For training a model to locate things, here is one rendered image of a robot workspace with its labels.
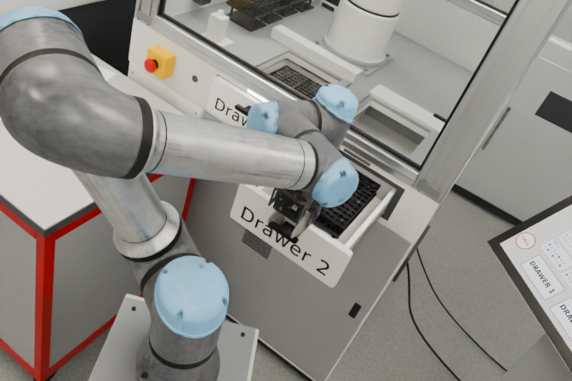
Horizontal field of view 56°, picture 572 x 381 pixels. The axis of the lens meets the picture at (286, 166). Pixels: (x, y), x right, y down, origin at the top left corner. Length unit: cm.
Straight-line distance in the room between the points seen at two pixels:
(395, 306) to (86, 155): 197
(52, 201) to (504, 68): 102
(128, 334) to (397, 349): 141
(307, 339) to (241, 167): 124
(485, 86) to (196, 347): 78
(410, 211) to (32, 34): 101
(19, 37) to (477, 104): 91
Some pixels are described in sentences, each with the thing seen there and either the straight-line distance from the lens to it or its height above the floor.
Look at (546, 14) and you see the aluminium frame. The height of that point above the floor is 144.
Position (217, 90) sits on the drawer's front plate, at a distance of 154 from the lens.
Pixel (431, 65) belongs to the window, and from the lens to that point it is 127.
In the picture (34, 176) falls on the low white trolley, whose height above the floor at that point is 76.
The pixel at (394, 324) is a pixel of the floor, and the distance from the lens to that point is 237.
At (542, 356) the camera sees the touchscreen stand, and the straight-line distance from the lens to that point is 139.
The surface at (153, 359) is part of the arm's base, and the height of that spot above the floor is 86.
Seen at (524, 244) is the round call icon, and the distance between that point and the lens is 130.
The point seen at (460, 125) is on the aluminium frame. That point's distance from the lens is 127.
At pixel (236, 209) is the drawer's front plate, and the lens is 125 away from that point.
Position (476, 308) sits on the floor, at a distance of 267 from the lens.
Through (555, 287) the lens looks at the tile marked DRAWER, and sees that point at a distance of 125.
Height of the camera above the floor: 169
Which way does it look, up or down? 36 degrees down
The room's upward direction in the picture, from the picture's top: 21 degrees clockwise
